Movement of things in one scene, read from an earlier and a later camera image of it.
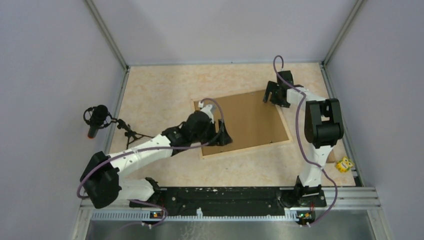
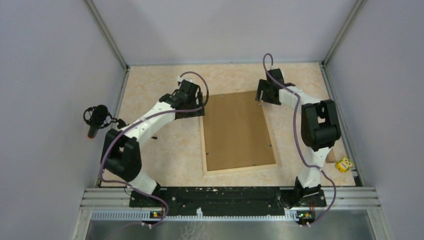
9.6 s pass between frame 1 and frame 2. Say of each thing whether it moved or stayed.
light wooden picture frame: moved
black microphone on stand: stayed
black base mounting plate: stayed
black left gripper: moved
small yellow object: stayed
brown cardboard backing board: moved
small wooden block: stayed
